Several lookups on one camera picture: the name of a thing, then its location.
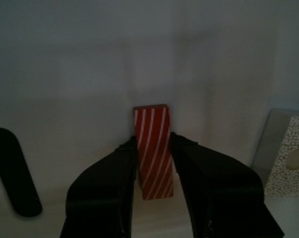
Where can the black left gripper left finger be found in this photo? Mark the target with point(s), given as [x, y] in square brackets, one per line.
[99, 192]

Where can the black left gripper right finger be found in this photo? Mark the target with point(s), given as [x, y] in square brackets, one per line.
[221, 192]

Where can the red white-striped salmon block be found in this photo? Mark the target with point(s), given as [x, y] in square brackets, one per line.
[155, 148]

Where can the white speckled rice block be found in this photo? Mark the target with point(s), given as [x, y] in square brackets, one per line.
[286, 155]

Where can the black oblong seaweed strip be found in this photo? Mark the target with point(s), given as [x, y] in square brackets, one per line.
[12, 173]

